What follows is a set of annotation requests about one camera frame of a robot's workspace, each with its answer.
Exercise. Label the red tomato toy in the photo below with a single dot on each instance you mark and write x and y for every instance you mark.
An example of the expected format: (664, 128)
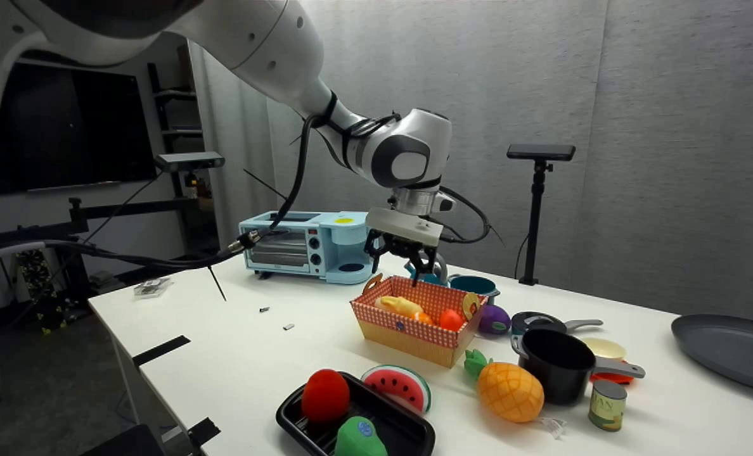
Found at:
(450, 321)

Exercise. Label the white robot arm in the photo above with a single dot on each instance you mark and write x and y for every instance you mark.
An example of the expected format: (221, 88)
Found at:
(256, 35)

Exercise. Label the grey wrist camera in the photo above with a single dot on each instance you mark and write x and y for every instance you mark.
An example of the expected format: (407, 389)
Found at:
(404, 226)

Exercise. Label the light blue toaster oven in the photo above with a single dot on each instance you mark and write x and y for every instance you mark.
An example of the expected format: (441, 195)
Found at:
(308, 245)

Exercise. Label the black pot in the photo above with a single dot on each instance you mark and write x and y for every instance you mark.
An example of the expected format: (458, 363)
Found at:
(557, 368)

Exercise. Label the dark frying pan toy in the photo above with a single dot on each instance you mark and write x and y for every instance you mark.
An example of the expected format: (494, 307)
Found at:
(539, 322)

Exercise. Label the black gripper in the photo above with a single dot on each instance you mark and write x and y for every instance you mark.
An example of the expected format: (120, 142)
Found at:
(402, 249)

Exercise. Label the pineapple toy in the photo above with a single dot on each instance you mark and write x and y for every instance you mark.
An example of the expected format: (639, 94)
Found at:
(511, 394)

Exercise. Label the small green pepper toy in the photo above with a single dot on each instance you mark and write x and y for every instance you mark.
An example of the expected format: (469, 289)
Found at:
(474, 365)

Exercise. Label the green potted plant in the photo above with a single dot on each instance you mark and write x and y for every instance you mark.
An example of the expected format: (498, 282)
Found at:
(37, 282)

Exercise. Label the purple eggplant toy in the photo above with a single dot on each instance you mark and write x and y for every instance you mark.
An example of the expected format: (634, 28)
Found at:
(494, 322)

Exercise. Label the teal cup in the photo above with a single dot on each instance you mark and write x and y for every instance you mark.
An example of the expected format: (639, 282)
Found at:
(477, 285)

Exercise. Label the small orange fruit toy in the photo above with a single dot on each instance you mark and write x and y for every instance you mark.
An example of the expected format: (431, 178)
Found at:
(426, 321)

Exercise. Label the red flat toy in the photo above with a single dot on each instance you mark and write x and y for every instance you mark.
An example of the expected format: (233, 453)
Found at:
(615, 378)

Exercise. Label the yellow round slice toy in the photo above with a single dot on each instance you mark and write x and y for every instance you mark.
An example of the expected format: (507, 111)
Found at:
(472, 306)

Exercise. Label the grey oval plate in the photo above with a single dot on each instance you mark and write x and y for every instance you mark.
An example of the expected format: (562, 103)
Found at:
(730, 350)

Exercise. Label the small tin can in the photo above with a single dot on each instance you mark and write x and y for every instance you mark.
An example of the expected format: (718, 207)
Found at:
(606, 406)

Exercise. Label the black plastic food tray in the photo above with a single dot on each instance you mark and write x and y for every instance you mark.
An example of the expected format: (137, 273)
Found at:
(404, 431)

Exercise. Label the watermelon slice toy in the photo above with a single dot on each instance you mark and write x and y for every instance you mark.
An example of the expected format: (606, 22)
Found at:
(397, 385)

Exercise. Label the black tripod stand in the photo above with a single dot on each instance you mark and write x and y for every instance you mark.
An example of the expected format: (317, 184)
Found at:
(541, 154)

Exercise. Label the orange checkered basket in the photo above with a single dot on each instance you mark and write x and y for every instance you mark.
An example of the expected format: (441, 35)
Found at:
(416, 337)

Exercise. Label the clear plastic scrap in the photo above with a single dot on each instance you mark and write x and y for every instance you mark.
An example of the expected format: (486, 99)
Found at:
(152, 288)

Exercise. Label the yellow banana toy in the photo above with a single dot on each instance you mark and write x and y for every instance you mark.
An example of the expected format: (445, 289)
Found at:
(398, 307)

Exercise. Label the pale yellow small plate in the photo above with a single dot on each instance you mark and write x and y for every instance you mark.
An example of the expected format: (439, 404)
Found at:
(603, 347)

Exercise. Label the black tape strip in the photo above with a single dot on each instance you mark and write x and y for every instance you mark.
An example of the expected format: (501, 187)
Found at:
(205, 431)
(161, 350)

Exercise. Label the black monitor screen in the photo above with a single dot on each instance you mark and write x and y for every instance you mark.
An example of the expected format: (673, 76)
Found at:
(61, 128)

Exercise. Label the red fuzzy fruit toy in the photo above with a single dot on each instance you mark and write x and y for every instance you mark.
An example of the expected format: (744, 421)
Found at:
(325, 397)

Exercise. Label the green pear toy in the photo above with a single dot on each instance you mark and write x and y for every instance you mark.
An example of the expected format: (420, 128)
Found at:
(359, 436)

